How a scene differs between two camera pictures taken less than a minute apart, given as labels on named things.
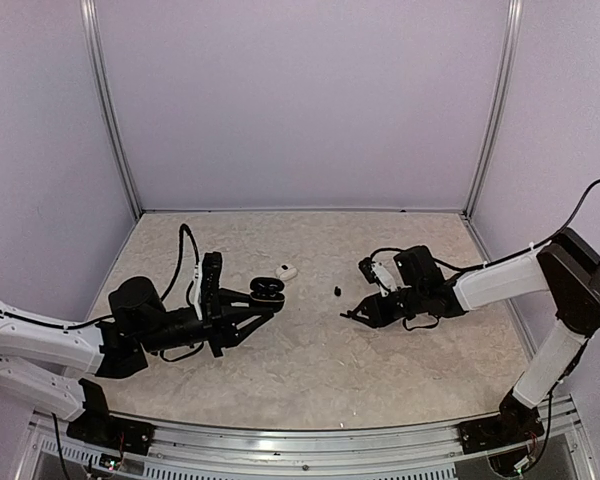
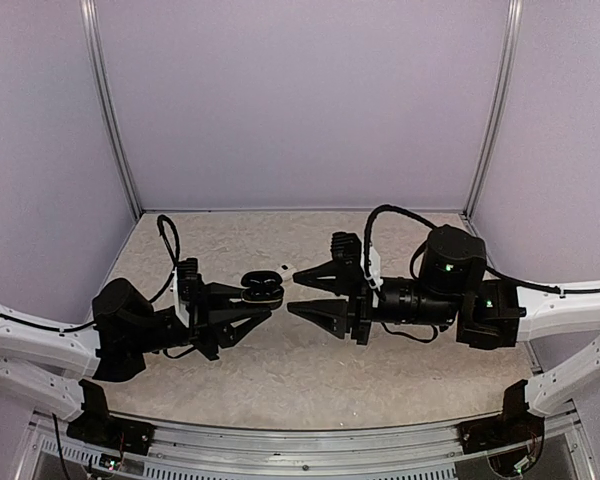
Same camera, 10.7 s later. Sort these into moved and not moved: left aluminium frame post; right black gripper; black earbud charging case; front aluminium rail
Moved: black earbud charging case; right black gripper
Not moved: front aluminium rail; left aluminium frame post
